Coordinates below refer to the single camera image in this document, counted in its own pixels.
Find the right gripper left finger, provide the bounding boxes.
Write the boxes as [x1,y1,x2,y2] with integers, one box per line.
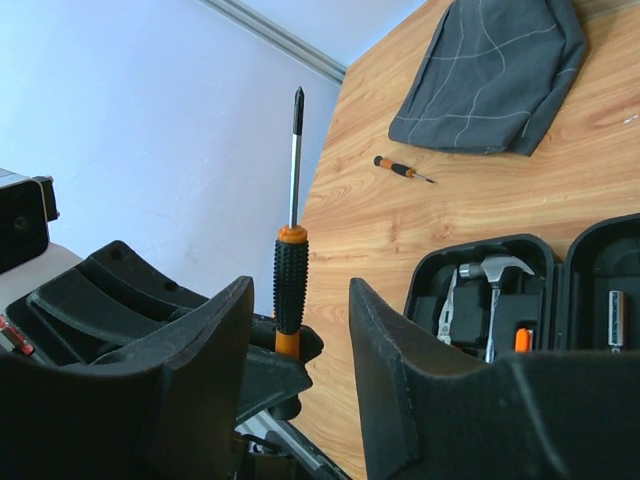
[1,276,254,479]

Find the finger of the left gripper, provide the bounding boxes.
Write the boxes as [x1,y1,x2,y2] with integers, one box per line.
[236,314,324,420]
[4,239,214,369]

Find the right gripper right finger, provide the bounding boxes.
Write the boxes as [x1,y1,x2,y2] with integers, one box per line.
[349,278,639,479]

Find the orange handled pliers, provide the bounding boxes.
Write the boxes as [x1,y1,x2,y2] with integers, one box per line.
[437,268,458,345]

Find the orange utility knife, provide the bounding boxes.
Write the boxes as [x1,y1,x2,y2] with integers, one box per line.
[514,328,534,353]

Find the small black screwdriver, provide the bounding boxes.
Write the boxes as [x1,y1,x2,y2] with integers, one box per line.
[273,87,309,359]
[373,155,435,184]

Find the black plastic tool case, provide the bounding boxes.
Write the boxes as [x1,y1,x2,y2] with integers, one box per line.
[404,214,639,358]

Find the claw hammer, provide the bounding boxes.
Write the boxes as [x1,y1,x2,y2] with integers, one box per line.
[459,254,534,363]

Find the black handled nut driver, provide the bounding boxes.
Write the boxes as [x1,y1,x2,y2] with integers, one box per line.
[608,290,626,353]

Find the grey folded cloth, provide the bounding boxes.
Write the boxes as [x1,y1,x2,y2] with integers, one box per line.
[388,0,587,156]

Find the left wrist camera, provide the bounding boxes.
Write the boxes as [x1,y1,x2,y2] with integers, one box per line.
[0,169,59,273]

